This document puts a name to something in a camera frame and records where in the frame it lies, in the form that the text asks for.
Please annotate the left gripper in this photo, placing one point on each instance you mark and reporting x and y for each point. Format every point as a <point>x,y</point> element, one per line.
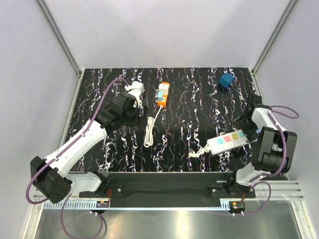
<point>135,123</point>

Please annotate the teal USB charger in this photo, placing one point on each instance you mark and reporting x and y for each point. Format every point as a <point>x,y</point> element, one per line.
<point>160,95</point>

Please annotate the white cube adapter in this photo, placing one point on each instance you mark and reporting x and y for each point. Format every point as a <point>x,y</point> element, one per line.
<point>137,86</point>

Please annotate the orange power strip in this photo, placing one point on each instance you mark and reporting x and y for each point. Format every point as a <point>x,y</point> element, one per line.
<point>162,102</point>

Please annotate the white USB charger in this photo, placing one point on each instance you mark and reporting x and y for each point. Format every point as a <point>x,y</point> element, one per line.
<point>164,87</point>

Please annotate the blue cube adapter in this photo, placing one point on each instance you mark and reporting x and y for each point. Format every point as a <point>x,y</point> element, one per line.
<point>226,81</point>

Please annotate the white power strip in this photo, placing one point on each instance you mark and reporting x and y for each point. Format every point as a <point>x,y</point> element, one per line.
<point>227,142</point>

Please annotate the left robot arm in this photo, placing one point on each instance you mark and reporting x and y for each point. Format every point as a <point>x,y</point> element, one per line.
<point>52,175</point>

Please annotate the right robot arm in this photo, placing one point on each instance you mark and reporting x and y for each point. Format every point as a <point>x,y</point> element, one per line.
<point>273,145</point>

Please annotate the black marble mat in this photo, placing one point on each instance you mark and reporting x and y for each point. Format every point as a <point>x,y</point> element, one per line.
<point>196,111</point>

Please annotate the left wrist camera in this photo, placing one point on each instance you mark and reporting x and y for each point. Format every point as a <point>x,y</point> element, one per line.
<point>136,93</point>

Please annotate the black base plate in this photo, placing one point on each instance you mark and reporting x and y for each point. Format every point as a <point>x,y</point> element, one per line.
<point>170,189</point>

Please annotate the slotted cable duct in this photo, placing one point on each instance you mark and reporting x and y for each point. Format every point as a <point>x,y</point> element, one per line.
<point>99,206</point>

